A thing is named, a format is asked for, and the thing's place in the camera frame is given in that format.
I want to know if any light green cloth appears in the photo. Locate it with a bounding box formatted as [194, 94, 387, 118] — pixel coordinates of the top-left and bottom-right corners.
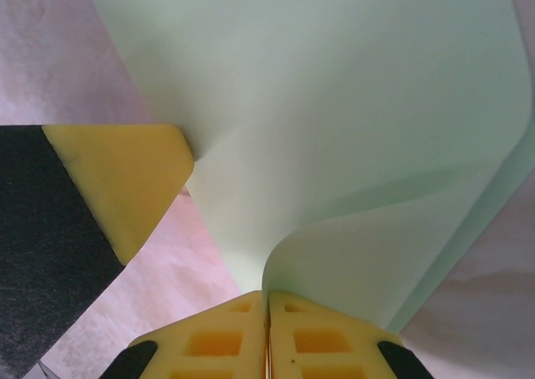
[78, 0, 535, 335]

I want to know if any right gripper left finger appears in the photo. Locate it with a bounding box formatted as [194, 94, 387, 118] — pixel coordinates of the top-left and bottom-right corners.
[99, 290, 269, 379]

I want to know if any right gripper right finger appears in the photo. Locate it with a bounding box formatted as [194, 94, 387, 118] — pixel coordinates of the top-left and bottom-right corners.
[267, 289, 428, 379]

